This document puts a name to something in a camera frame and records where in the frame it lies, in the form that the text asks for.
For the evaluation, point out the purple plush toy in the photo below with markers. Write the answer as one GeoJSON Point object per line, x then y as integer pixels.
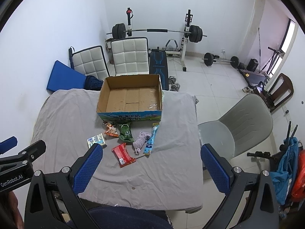
{"type": "Point", "coordinates": [140, 141]}

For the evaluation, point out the black speaker box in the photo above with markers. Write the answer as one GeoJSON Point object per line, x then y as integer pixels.
{"type": "Point", "coordinates": [252, 65]}

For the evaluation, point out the white padded chair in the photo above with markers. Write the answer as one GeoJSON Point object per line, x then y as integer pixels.
{"type": "Point", "coordinates": [130, 56]}
{"type": "Point", "coordinates": [89, 62]}

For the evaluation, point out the red snack packet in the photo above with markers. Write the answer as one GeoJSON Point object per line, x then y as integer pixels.
{"type": "Point", "coordinates": [122, 155]}

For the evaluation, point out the brown wooden chair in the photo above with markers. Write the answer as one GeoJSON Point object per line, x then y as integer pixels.
{"type": "Point", "coordinates": [278, 94]}

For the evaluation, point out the yellow tissue pack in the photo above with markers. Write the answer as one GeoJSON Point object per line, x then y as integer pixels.
{"type": "Point", "coordinates": [96, 141]}

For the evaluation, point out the grey plastic chair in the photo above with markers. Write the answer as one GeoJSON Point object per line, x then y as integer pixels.
{"type": "Point", "coordinates": [245, 128]}

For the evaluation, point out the dark blue blanket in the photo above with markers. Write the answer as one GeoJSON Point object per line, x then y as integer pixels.
{"type": "Point", "coordinates": [93, 83]}

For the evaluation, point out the right white padded chair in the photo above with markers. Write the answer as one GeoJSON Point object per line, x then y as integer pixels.
{"type": "Point", "coordinates": [130, 56]}

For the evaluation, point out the black treadmill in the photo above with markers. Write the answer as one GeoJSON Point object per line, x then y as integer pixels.
{"type": "Point", "coordinates": [252, 78]}

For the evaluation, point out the chrome dumbbell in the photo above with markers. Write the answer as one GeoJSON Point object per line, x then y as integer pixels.
{"type": "Point", "coordinates": [174, 85]}

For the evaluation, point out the black blue bench pad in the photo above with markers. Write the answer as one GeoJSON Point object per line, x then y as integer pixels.
{"type": "Point", "coordinates": [158, 65]}

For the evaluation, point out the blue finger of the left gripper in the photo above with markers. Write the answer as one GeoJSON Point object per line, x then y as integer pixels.
{"type": "Point", "coordinates": [30, 153]}
{"type": "Point", "coordinates": [8, 144]}

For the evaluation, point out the grey table cloth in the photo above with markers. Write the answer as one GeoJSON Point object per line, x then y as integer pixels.
{"type": "Point", "coordinates": [169, 177]}

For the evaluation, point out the left white padded chair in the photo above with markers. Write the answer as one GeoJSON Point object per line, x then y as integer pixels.
{"type": "Point", "coordinates": [89, 62]}

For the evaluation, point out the orange snack bag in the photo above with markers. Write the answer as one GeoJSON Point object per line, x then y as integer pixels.
{"type": "Point", "coordinates": [110, 129]}

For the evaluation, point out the long light blue packet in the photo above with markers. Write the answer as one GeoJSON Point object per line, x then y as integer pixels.
{"type": "Point", "coordinates": [149, 146]}

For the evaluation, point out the white weight bench rack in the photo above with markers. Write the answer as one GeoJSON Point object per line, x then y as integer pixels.
{"type": "Point", "coordinates": [184, 40]}

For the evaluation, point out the blue foam mat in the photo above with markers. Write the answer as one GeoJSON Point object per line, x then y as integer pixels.
{"type": "Point", "coordinates": [63, 77]}

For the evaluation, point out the barbell on floor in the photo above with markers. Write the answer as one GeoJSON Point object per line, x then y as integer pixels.
{"type": "Point", "coordinates": [210, 58]}

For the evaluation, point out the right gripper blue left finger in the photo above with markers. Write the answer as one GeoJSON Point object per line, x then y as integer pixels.
{"type": "Point", "coordinates": [42, 210]}

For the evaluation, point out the green snack bag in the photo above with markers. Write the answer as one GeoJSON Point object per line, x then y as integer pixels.
{"type": "Point", "coordinates": [125, 132]}

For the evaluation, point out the open cardboard box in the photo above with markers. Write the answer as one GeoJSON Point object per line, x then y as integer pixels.
{"type": "Point", "coordinates": [131, 98]}

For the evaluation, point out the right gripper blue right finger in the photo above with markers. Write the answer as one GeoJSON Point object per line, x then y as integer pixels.
{"type": "Point", "coordinates": [261, 208]}

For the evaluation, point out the blue bag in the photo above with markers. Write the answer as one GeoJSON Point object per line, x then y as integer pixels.
{"type": "Point", "coordinates": [283, 179]}

